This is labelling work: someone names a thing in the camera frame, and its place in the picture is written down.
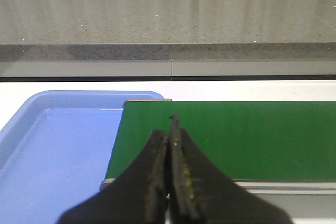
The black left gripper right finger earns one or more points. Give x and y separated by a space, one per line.
201 193

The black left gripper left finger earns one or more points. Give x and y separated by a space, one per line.
138 195

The green conveyor belt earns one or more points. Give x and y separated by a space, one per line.
236 140

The blue plastic tray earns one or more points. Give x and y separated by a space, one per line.
55 151

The grey stone counter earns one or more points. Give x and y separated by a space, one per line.
120 40

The aluminium conveyor frame rail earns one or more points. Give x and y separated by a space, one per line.
288 188

